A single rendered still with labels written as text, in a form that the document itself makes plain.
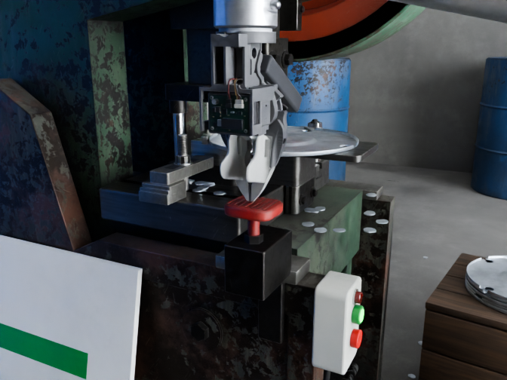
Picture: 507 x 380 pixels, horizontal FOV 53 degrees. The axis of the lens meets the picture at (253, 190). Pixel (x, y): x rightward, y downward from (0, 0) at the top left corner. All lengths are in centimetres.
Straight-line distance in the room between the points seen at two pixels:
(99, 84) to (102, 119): 6
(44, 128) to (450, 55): 356
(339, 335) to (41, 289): 59
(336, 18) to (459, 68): 298
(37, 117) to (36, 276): 31
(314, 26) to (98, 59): 56
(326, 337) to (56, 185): 57
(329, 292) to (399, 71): 364
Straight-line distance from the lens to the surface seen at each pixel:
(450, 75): 424
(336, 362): 80
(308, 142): 97
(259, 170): 64
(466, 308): 137
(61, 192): 103
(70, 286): 103
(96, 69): 101
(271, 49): 97
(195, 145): 102
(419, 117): 430
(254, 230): 69
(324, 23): 132
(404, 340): 187
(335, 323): 77
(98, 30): 102
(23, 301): 113
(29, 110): 104
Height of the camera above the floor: 96
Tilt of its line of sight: 16 degrees down
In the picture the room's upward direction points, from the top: straight up
